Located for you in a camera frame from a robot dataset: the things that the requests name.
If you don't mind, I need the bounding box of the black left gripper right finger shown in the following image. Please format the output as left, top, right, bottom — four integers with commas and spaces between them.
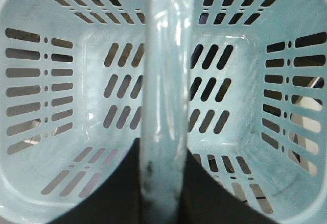
178, 152, 275, 224

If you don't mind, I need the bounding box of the light blue plastic basket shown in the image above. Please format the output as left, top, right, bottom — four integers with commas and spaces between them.
1, 0, 326, 223

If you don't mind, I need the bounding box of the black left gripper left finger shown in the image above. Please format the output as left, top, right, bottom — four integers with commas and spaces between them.
51, 138, 141, 223

